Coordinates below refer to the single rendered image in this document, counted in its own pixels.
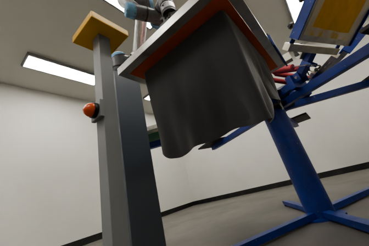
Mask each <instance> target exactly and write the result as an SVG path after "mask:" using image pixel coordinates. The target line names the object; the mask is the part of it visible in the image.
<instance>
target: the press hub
mask: <svg viewBox="0 0 369 246"><path fill-rule="evenodd" d="M271 100H272V103H273V108H274V118H273V120H272V121H271V122H270V123H269V122H268V120H265V123H266V125H267V128H268V130H269V132H270V134H271V137H272V139H273V141H274V143H275V145H276V148H277V150H278V152H279V154H280V157H281V159H282V161H283V163H284V166H285V168H286V170H287V172H288V175H289V177H290V180H291V182H292V184H293V186H294V188H295V191H296V193H297V195H298V197H299V200H300V202H301V204H302V206H303V208H304V211H305V213H315V215H316V217H317V219H315V220H313V221H311V222H309V223H322V222H329V221H332V220H329V219H325V218H324V217H323V215H322V213H321V212H322V211H327V210H332V211H336V212H339V213H344V214H347V212H346V211H345V210H340V209H337V210H335V208H334V206H333V204H332V202H331V200H330V198H329V196H328V194H327V192H326V190H325V188H324V186H323V184H322V182H321V180H320V178H319V176H318V174H317V172H316V171H315V169H314V167H313V165H312V163H311V161H310V159H309V157H308V155H307V153H306V151H305V149H304V147H303V145H302V143H301V141H300V139H299V137H298V135H297V133H296V131H295V129H294V127H293V125H292V123H291V121H290V119H289V117H288V115H287V113H286V112H287V111H285V110H284V109H279V107H280V105H279V103H278V101H277V100H274V99H271Z"/></svg>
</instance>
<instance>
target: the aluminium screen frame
mask: <svg viewBox="0 0 369 246"><path fill-rule="evenodd" d="M211 1H212V0H188V1H187V2H186V3H185V4H184V5H183V6H182V7H181V8H180V9H179V10H178V11H177V12H176V13H175V14H174V15H173V16H172V17H171V18H170V19H169V20H168V21H167V22H166V23H164V24H163V25H162V26H161V27H160V28H159V29H158V30H157V31H156V32H155V33H154V34H153V35H152V36H151V37H150V38H149V39H147V40H146V41H145V42H144V44H142V45H141V46H140V47H139V49H137V50H136V51H135V52H134V53H133V54H132V55H131V56H130V57H129V58H128V59H127V60H126V61H125V62H124V63H123V64H122V65H121V66H120V67H119V68H118V75H119V76H122V77H125V78H127V79H130V80H133V81H136V82H139V83H142V84H145V85H146V81H145V79H142V78H140V77H137V76H134V75H131V74H130V73H131V72H132V71H133V70H134V69H135V68H136V67H138V66H139V65H140V64H141V63H142V62H143V61H145V60H146V59H147V58H148V57H149V56H150V55H151V54H152V53H153V52H155V51H156V50H157V49H158V48H159V47H160V46H161V45H162V44H163V43H165V42H166V41H167V40H168V39H169V38H170V37H171V36H172V35H174V34H175V33H176V32H177V31H178V30H179V29H180V28H181V27H183V26H184V25H185V24H186V23H187V22H189V21H190V20H191V19H192V18H193V17H194V16H195V15H196V14H197V13H199V12H200V11H201V10H202V9H203V8H204V7H205V6H206V5H207V4H209V3H210V2H211ZM229 2H230V3H231V4H232V5H233V7H234V8H235V10H236V11H237V12H238V14H239V15H240V16H241V18H242V19H243V20H244V22H245V23H246V24H247V26H248V27H249V28H250V30H251V31H252V33H253V34H254V35H255V37H256V38H257V39H258V41H259V42H260V43H261V45H262V46H263V47H264V49H265V50H266V51H267V52H268V54H269V55H270V57H271V58H272V60H273V61H274V62H275V63H276V65H277V66H278V67H277V68H275V69H273V70H271V71H270V72H271V73H272V72H274V71H276V70H278V69H280V68H282V67H284V66H285V63H284V62H283V60H282V59H281V57H280V56H279V54H278V53H277V51H276V50H275V48H274V46H273V45H272V43H271V41H270V40H269V38H268V37H267V35H266V34H265V32H264V30H263V29H262V27H261V26H260V24H259V23H258V21H257V19H256V18H255V16H254V15H253V13H252V12H251V10H250V9H249V7H248V5H247V4H246V2H245V1H244V0H229Z"/></svg>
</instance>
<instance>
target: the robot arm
mask: <svg viewBox="0 0 369 246"><path fill-rule="evenodd" d="M117 1H118V4H119V5H120V7H122V8H124V15H125V17H127V18H130V19H135V29H134V37H133V50H132V52H131V53H130V56H131V55H132V54H133V53H134V52H135V51H136V50H137V49H139V47H140V46H141V45H142V44H144V42H145V41H146V30H147V23H150V25H151V27H152V28H155V29H157V30H158V29H159V28H160V27H161V26H162V25H163V24H164V23H166V22H167V21H168V20H169V19H170V18H171V17H172V16H173V15H174V14H175V13H176V12H177V11H178V10H176V7H175V5H174V2H173V0H157V3H156V6H155V8H154V3H153V0H117ZM130 56H127V55H126V54H125V53H124V52H121V51H118V52H114V53H113V54H112V55H111V59H112V65H113V71H118V68H119V67H120V66H121V65H122V64H123V63H124V62H125V61H126V60H127V59H128V58H129V57H130Z"/></svg>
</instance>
